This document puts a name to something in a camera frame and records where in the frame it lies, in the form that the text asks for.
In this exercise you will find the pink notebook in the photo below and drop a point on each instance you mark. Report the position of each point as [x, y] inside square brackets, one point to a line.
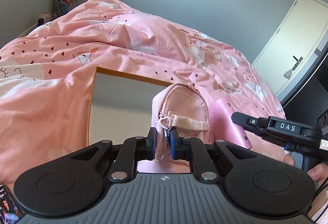
[222, 126]

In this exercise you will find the orange cardboard box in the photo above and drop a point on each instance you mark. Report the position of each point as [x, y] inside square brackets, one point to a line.
[120, 105]

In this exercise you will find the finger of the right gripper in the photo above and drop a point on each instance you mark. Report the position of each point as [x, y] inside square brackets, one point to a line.
[246, 122]

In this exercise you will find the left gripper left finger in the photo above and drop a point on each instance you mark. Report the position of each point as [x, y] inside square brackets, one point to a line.
[127, 155]

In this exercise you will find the person's right hand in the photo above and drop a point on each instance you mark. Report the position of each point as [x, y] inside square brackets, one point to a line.
[318, 174]

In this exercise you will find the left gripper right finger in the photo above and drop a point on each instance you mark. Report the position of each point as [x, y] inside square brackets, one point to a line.
[196, 153]

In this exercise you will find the pink mini backpack pouch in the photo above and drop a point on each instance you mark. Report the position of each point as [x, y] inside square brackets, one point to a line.
[179, 106]

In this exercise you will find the pink patterned duvet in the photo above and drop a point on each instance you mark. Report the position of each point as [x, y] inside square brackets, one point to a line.
[46, 76]

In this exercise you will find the white door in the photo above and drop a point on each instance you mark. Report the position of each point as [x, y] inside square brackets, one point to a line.
[292, 44]

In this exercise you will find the smartphone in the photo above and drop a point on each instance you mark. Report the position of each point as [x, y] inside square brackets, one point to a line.
[10, 213]

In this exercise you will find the black monitor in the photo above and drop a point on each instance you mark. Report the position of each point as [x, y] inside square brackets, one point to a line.
[308, 105]

